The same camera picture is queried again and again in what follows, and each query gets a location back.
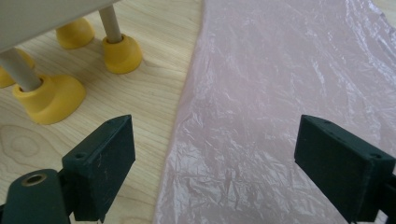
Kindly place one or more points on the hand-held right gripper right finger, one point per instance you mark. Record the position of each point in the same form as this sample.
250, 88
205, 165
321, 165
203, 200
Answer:
339, 168

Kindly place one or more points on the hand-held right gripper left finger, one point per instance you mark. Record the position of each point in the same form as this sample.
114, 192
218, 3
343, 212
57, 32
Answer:
99, 168

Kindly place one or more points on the pink plastic bag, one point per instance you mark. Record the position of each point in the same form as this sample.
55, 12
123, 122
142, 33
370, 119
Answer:
264, 93

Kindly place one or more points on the beige character trash bin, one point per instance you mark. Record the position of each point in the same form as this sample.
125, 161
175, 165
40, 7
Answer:
31, 18

